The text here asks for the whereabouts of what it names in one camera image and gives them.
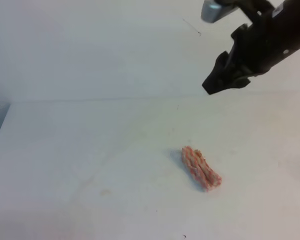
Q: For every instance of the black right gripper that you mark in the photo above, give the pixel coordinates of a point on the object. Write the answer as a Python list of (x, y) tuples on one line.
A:
[(273, 36)]

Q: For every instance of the pink white rag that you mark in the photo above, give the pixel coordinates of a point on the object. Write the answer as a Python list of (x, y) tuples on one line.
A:
[(198, 168)]

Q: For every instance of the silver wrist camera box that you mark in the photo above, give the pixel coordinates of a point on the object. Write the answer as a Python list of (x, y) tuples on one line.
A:
[(214, 10)]

